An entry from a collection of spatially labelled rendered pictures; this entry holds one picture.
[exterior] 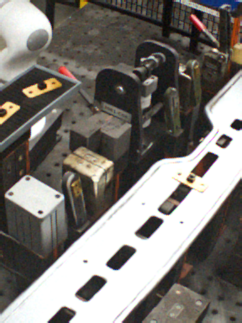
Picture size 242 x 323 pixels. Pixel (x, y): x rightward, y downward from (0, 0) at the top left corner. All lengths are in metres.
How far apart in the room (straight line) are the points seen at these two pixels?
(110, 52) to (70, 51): 0.15
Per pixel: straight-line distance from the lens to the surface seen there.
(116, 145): 1.35
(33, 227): 1.15
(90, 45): 2.40
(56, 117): 1.84
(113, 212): 1.28
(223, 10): 1.66
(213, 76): 1.76
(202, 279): 1.58
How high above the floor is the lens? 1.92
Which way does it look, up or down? 41 degrees down
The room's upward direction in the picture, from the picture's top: 6 degrees clockwise
